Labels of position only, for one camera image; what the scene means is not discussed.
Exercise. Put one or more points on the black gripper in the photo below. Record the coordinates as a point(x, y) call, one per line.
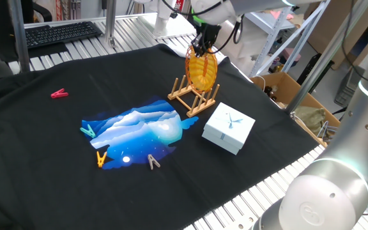
point(210, 35)

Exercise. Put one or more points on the orange woven basket dish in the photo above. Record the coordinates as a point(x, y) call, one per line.
point(203, 73)

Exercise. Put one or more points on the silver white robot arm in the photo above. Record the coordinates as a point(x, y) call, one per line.
point(331, 191)

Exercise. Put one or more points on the wooden dish rack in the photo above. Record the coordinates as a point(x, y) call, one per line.
point(196, 108)

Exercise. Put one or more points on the white metal shelf rack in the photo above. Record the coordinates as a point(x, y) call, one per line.
point(268, 48)

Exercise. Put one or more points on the white stand on plate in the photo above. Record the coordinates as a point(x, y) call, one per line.
point(165, 25)

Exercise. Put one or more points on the pale blue gift box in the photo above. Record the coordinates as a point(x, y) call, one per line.
point(228, 127)

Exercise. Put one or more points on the pink box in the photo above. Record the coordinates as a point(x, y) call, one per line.
point(291, 55)

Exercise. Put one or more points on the open cardboard box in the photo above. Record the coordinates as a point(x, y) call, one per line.
point(286, 86)

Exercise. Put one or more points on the black case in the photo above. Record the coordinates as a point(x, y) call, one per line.
point(311, 68)

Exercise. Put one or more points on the beige clothespin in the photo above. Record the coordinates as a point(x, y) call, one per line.
point(152, 161)

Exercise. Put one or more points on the olive cloth bag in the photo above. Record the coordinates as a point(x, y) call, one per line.
point(311, 116)

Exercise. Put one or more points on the large brown cardboard carton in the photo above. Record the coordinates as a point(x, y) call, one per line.
point(331, 35)

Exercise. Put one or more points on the teal clothespin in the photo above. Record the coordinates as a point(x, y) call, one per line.
point(89, 132)

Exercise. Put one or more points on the black keyboard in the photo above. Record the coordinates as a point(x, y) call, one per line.
point(59, 33)

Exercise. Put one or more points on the pink clothespin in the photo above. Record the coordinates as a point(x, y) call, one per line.
point(57, 94)

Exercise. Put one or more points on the orange clothespin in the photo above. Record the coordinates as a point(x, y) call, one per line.
point(100, 161)

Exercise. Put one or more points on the grey plastic crate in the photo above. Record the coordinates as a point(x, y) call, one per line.
point(350, 86)

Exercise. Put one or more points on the black office chair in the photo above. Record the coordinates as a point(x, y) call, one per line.
point(43, 12)

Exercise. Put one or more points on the black cloth with blue print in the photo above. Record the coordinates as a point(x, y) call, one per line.
point(43, 143)

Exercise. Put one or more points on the aluminium frame post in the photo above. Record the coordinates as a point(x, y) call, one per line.
point(19, 38)
point(110, 22)
point(318, 67)

